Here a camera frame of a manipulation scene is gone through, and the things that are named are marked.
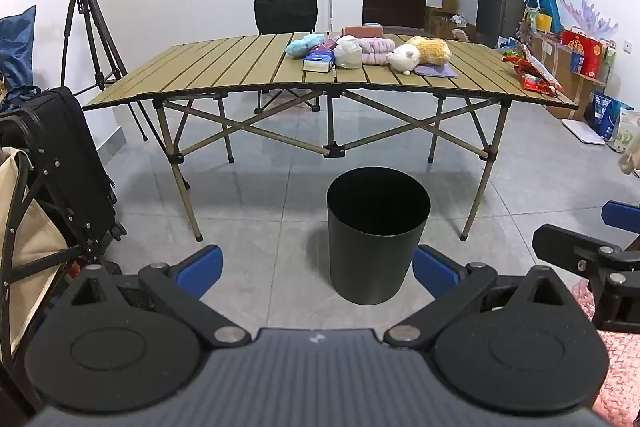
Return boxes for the white flat board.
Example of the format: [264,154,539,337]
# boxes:
[562,119,606,146]

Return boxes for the red snack packet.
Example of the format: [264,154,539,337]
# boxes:
[502,47,563,96]

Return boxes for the red gift box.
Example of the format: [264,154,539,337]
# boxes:
[562,29,608,78]

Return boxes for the pink fuzzy towel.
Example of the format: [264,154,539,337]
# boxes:
[357,37,398,66]

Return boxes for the blue white tissue pack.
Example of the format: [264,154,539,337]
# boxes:
[302,52,335,74]

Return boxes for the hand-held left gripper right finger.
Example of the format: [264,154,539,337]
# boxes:
[382,245,576,349]

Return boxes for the light blue fluffy ball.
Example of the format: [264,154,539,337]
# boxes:
[285,33,326,58]

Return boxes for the black tripod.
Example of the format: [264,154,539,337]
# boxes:
[61,0,151,142]

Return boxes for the black folding chair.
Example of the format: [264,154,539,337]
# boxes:
[252,0,321,115]

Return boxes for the black suitcase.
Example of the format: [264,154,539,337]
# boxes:
[0,87,126,258]

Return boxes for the white green bag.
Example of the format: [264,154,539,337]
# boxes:
[607,109,640,152]

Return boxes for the large cardboard box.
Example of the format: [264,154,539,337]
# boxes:
[530,32,608,118]

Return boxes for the purple drawstring pouch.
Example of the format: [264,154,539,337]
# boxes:
[414,64,458,78]

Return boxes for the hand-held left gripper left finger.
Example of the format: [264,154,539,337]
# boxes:
[60,245,252,349]

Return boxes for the tan folding table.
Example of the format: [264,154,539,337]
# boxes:
[82,32,580,243]

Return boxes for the blue cushion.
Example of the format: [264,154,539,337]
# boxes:
[0,5,37,92]

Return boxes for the purple coral wall decoration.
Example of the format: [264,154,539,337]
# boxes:
[555,0,619,40]

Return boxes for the white iridescent organza bag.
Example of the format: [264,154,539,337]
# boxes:
[333,35,363,70]

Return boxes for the pink glitter pouch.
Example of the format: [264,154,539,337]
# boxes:
[312,36,341,58]

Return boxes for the black trash bin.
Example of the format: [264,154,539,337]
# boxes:
[327,167,432,306]

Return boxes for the blue printed bag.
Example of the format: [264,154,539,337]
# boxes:
[590,92,633,140]

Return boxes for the yellow plush toy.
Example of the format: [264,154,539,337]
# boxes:
[406,36,452,66]

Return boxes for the white plush toy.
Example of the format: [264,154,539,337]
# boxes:
[387,44,422,76]

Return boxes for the small cardboard box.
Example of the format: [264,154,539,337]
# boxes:
[425,0,472,38]

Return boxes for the blue gift bag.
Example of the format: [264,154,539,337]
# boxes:
[522,0,563,32]

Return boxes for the beige plush toy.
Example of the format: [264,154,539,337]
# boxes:
[617,142,640,178]

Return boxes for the pink fluffy rug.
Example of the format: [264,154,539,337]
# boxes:
[570,279,640,427]

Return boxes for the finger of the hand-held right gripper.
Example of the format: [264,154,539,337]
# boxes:
[601,201,640,253]
[532,223,640,280]

